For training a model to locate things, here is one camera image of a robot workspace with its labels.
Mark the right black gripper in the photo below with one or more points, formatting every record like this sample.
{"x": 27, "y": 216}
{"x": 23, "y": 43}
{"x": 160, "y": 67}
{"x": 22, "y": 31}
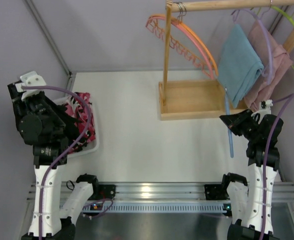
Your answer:
{"x": 245, "y": 122}

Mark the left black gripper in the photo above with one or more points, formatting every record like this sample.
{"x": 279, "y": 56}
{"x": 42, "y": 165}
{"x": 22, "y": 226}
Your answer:
{"x": 59, "y": 110}

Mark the pink camouflage trousers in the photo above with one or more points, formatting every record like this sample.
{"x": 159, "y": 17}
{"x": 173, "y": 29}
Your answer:
{"x": 90, "y": 141}

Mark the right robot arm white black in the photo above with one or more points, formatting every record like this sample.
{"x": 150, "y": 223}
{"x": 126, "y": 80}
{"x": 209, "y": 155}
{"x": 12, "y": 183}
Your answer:
{"x": 251, "y": 198}

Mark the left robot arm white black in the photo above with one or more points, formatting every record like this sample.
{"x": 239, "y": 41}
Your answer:
{"x": 49, "y": 222}

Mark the light blue trousers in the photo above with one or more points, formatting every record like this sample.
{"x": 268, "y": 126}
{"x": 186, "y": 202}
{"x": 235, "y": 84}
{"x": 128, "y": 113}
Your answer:
{"x": 239, "y": 65}

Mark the dusty pink trousers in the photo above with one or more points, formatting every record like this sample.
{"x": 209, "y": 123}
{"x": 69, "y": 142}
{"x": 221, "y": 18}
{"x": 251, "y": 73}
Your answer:
{"x": 281, "y": 62}

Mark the pink plastic hanger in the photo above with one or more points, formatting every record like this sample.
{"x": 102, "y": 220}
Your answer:
{"x": 184, "y": 47}

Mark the purple plastic hanger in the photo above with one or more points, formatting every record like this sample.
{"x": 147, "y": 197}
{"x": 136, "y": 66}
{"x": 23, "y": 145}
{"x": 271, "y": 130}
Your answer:
{"x": 268, "y": 42}

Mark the orange hanger behind pink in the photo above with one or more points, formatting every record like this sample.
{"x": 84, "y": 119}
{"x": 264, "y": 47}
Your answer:
{"x": 199, "y": 42}

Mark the wooden clothes rack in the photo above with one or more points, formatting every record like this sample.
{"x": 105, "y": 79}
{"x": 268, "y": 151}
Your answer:
{"x": 194, "y": 99}

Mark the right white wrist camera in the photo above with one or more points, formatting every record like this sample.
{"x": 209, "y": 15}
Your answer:
{"x": 266, "y": 105}

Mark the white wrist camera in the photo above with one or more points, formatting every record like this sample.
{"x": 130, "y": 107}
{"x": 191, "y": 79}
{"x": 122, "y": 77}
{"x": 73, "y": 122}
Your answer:
{"x": 32, "y": 82}
{"x": 266, "y": 105}

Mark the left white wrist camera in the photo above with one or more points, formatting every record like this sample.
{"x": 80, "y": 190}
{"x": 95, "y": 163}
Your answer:
{"x": 32, "y": 82}

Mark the grey slotted cable duct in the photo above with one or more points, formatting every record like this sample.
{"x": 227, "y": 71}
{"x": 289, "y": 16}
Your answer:
{"x": 159, "y": 207}

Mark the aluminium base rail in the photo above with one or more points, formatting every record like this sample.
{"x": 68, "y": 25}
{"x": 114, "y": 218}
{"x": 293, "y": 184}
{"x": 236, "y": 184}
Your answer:
{"x": 167, "y": 191}

